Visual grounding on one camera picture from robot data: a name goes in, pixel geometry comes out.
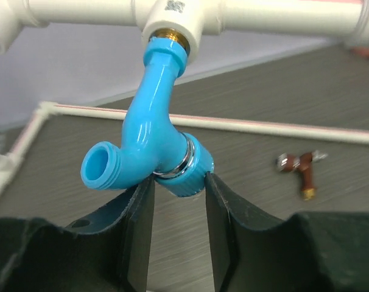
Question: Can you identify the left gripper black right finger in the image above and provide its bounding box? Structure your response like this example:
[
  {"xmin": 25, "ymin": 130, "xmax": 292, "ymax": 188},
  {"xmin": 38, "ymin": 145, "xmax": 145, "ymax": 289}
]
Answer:
[{"xmin": 205, "ymin": 173, "xmax": 369, "ymax": 291}]

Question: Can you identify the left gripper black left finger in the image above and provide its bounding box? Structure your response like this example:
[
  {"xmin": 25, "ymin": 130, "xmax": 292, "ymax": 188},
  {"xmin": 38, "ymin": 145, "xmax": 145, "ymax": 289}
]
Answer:
[{"xmin": 0, "ymin": 178, "xmax": 155, "ymax": 291}]

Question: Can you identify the blue plastic faucet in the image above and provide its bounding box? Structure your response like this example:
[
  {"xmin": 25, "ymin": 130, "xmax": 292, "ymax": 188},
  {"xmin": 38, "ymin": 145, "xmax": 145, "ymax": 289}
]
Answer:
[{"xmin": 80, "ymin": 37, "xmax": 214, "ymax": 197}]

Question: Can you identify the white PVC pipe frame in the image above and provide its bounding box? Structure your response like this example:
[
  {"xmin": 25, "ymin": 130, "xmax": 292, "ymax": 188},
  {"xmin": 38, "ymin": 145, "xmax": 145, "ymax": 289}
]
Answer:
[{"xmin": 0, "ymin": 0, "xmax": 369, "ymax": 210}]

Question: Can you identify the brown plastic faucet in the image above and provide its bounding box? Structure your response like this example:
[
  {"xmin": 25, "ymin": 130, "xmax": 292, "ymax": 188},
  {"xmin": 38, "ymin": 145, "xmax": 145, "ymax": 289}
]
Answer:
[{"xmin": 275, "ymin": 150, "xmax": 328, "ymax": 201}]

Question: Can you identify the pink ceramic mug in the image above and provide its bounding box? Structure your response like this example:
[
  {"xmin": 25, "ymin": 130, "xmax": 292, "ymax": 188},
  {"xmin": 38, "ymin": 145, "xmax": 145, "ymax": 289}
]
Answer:
[{"xmin": 350, "ymin": 47, "xmax": 369, "ymax": 60}]

